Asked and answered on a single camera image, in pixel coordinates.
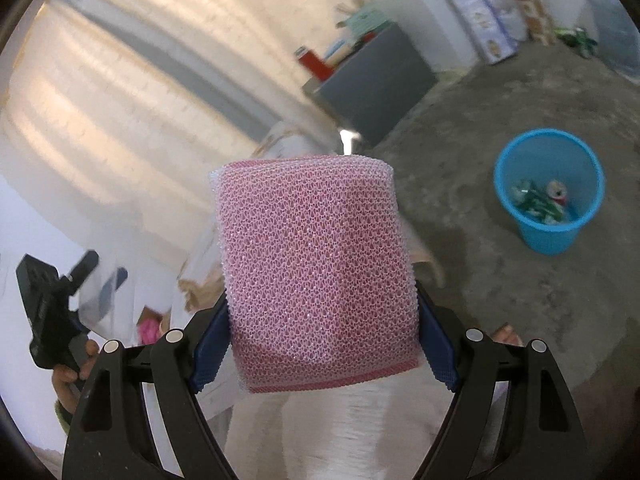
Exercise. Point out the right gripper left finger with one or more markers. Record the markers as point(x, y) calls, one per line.
point(138, 416)

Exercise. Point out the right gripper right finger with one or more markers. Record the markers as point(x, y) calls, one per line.
point(512, 415)

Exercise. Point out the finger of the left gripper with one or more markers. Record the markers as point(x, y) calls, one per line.
point(108, 289)
point(74, 279)

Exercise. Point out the pink mesh sponge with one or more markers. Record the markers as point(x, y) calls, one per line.
point(315, 269)

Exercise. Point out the green plastic bottle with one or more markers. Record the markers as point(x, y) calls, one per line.
point(529, 200)

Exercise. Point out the red soda can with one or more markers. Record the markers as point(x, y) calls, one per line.
point(557, 192)

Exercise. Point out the blue plastic trash bin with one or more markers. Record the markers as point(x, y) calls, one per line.
point(543, 155)

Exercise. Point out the left hand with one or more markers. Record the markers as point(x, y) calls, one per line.
point(65, 380)

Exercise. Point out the cardboard box with pink item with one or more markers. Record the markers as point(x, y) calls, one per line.
point(152, 325)

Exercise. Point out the cream curtain left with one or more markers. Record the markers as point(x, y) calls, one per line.
point(96, 138)

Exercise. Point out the cream curtain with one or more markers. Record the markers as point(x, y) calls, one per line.
point(96, 138)
point(252, 42)

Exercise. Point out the cream curtain right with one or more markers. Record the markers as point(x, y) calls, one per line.
point(252, 42)

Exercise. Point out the dark grey side cabinet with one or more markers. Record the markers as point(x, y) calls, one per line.
point(375, 88)

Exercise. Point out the teal utensil holder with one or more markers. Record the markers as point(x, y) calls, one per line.
point(353, 24)

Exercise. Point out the green glass bottles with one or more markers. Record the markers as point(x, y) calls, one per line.
point(577, 39)

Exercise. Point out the large water jug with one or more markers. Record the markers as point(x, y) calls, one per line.
point(618, 38)

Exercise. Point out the patterned brown gift box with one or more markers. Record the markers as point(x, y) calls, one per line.
point(538, 21)

